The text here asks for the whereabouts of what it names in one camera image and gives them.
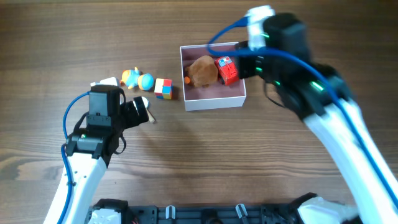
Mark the white wooden rattle drum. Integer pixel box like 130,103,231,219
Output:
141,96,155,123

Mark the blue orange penguin toy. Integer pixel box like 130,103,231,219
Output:
120,67,154,91

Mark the colourful puzzle cube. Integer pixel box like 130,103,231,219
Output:
154,78,173,100

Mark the red toy fire truck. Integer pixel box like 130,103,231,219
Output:
215,56,239,85

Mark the white box pink interior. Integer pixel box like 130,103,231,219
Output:
180,44,246,111

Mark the brown plush toy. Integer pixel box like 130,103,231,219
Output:
184,55,218,88

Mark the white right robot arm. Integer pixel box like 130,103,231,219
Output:
234,6,397,223

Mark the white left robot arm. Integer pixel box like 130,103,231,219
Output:
44,85,149,223

